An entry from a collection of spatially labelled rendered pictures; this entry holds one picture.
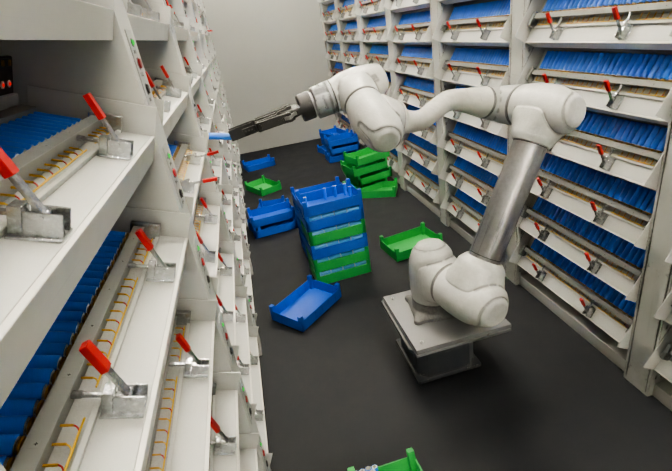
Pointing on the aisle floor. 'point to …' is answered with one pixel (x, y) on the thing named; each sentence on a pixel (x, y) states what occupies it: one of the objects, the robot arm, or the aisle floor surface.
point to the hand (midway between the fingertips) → (242, 130)
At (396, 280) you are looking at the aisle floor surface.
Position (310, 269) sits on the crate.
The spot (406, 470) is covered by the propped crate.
